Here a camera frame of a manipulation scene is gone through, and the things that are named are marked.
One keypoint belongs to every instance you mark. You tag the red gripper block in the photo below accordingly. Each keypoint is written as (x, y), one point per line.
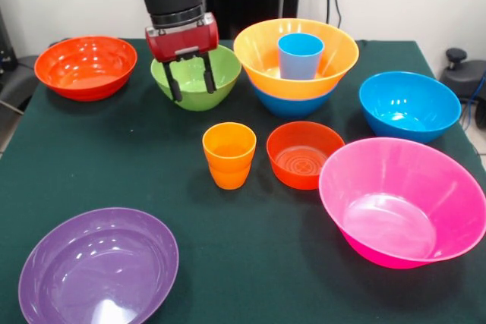
(182, 41)

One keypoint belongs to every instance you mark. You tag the green bowl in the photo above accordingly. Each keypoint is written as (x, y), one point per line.
(197, 102)

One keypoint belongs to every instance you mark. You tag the large orange bowl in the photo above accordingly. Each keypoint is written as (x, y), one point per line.
(258, 70)

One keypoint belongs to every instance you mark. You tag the orange cup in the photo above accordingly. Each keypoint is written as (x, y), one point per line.
(229, 179)
(229, 149)

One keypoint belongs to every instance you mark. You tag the blue cone-shaped bowl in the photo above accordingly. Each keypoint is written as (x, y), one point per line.
(292, 107)

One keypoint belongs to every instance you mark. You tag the large red-orange bowl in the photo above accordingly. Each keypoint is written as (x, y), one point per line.
(87, 70)

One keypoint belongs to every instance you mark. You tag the blue cup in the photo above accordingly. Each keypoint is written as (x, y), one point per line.
(300, 62)

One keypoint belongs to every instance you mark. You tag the dark green table cloth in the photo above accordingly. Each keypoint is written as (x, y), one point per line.
(114, 168)

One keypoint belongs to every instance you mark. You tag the small red bowl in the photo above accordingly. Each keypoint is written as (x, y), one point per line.
(296, 176)

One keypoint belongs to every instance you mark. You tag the black equipment box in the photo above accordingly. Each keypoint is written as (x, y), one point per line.
(5, 43)

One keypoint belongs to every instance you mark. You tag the purple bowl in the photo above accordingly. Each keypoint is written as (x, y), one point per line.
(98, 271)

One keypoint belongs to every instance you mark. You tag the blue round bowl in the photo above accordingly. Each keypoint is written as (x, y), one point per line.
(410, 119)

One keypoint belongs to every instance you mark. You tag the pink bowl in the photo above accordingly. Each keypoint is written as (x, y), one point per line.
(391, 217)

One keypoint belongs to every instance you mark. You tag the black pedestal foot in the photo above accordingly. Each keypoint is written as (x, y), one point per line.
(463, 77)
(15, 77)

